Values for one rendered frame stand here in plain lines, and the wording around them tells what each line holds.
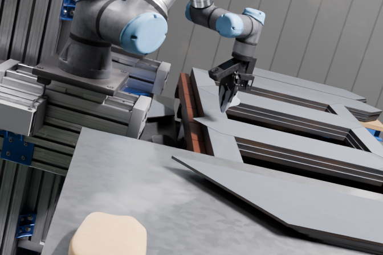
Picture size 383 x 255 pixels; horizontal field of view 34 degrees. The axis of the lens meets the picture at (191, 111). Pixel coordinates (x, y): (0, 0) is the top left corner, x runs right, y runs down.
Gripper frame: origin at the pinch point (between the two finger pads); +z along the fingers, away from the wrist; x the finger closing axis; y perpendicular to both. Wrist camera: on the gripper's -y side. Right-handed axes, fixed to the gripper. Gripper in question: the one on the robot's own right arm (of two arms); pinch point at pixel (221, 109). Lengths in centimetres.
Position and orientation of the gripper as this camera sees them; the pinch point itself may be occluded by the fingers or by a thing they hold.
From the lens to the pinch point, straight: 214.4
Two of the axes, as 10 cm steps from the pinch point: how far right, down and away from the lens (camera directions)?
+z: -2.6, 9.2, 2.8
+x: -4.8, -3.8, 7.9
